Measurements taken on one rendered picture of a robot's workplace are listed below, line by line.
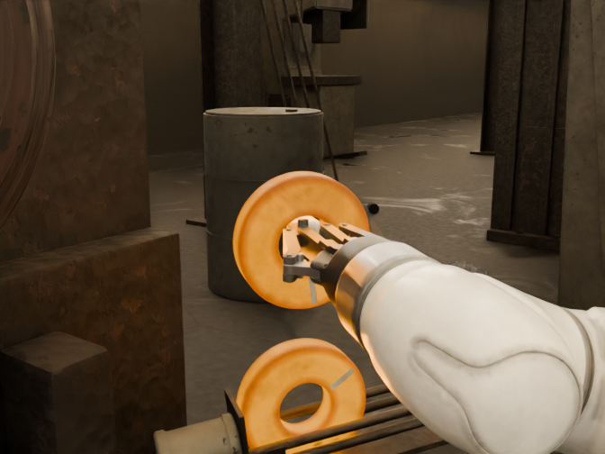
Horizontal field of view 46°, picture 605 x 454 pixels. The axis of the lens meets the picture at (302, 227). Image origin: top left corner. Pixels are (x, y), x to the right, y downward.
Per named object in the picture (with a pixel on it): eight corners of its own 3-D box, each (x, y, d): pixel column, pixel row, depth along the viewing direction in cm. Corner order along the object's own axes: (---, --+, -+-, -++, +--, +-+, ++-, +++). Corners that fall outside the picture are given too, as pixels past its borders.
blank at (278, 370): (283, 481, 86) (292, 496, 83) (207, 396, 81) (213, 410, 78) (379, 397, 89) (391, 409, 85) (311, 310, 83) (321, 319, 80)
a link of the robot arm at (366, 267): (458, 359, 57) (423, 331, 63) (467, 253, 55) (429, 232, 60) (355, 376, 55) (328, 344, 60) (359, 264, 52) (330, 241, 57)
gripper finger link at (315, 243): (348, 288, 66) (334, 289, 65) (305, 253, 76) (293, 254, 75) (349, 248, 65) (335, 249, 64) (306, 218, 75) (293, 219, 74)
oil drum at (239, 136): (182, 288, 354) (175, 108, 335) (257, 262, 401) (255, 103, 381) (275, 312, 320) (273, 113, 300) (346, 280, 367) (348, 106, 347)
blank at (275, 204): (221, 184, 76) (227, 190, 73) (353, 158, 80) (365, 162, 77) (242, 314, 81) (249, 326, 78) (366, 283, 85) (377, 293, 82)
